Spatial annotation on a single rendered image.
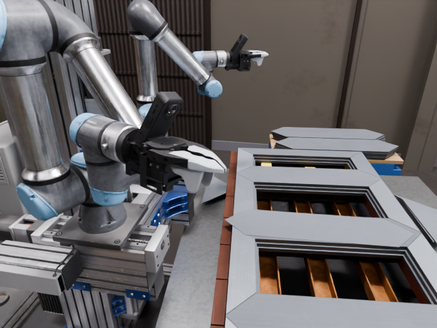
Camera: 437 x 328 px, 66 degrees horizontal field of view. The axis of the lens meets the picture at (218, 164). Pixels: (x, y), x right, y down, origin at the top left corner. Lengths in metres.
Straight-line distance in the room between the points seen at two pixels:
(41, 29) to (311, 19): 3.17
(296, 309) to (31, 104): 0.90
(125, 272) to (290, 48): 3.08
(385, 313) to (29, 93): 1.11
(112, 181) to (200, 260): 0.84
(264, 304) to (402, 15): 3.30
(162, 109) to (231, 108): 3.44
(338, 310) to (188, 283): 0.58
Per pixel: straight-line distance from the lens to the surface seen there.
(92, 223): 1.10
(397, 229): 1.53
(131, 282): 1.20
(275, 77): 3.85
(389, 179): 2.17
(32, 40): 0.87
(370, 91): 3.98
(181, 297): 1.35
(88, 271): 1.25
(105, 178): 0.72
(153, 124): 0.57
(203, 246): 1.55
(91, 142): 0.68
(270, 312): 1.08
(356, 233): 1.43
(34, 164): 0.95
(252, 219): 1.41
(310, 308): 1.11
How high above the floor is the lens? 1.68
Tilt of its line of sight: 26 degrees down
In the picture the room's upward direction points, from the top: straight up
